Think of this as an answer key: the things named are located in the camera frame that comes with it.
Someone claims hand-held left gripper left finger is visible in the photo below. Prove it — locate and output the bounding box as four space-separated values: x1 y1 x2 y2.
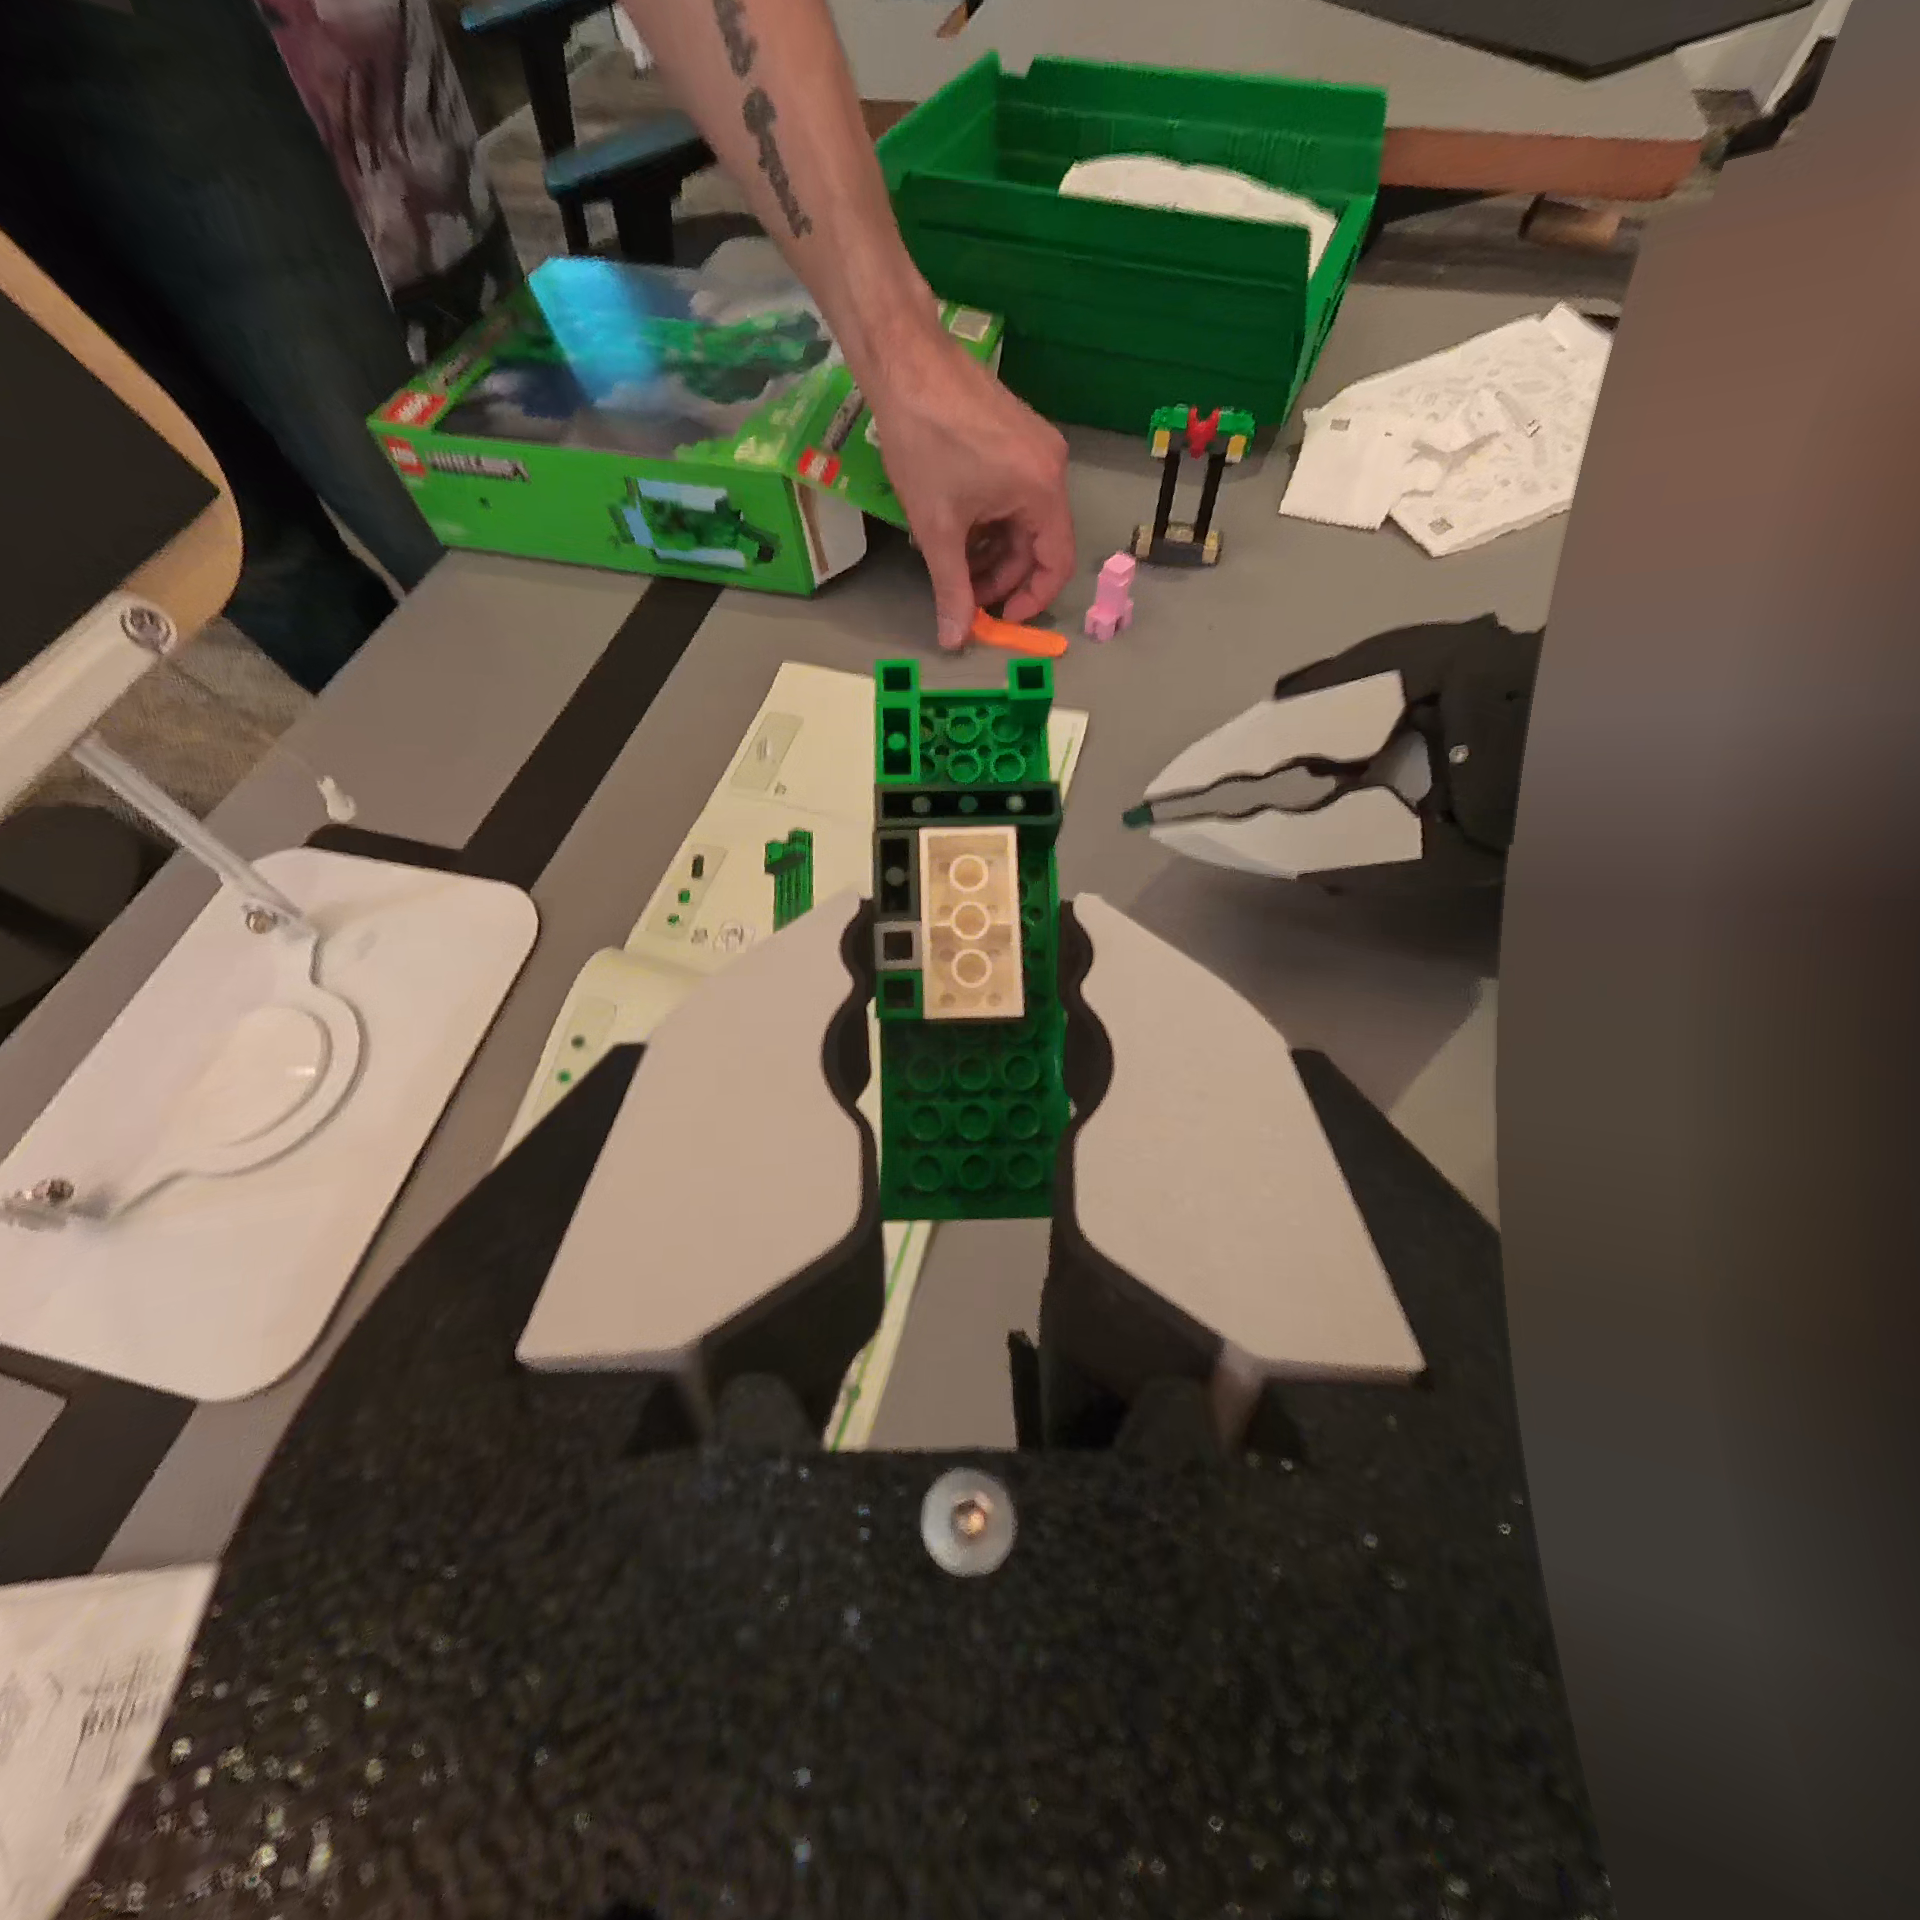
516 893 888 1451

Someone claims grey desk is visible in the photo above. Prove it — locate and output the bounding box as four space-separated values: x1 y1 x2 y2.
0 194 1638 1593

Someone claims another person's forearm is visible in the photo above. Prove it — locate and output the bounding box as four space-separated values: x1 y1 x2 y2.
618 0 993 438

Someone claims green plastic crate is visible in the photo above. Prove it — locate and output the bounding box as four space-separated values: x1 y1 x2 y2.
875 51 1393 440

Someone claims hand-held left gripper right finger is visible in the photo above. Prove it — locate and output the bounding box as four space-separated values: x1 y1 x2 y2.
1043 894 1429 1451

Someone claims building instruction booklet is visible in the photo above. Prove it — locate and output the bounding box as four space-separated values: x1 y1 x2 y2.
494 660 1093 1451

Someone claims white bag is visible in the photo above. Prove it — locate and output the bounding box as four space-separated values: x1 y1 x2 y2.
1057 150 1340 283

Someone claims white folded paper sheet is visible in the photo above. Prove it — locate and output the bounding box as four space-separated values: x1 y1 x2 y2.
1278 304 1618 563

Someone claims small black lego figure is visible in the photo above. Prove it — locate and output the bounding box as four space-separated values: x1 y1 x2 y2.
1133 402 1260 570

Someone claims crumpled white printed paper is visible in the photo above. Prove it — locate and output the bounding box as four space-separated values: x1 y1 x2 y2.
0 1565 223 1920

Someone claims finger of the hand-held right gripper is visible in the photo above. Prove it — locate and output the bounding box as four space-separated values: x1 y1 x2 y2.
1146 746 1430 883
1142 673 1416 817

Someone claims large green brick set box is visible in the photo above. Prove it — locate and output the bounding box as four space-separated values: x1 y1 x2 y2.
367 255 877 598

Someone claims white folding stand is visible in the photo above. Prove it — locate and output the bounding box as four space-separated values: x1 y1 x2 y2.
0 732 543 1406

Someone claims dark bench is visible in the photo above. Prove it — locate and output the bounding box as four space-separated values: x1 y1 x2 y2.
463 0 720 271

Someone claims small green cardboard box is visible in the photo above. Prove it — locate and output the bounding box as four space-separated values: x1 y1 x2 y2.
815 297 1009 531

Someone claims wooden furniture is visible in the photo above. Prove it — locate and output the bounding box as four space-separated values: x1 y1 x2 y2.
1376 91 1722 252

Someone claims green brick assembly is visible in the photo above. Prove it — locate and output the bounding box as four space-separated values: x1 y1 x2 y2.
872 660 1076 1224

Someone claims black panel with wooden frame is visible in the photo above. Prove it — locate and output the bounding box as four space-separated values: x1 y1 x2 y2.
0 228 247 820

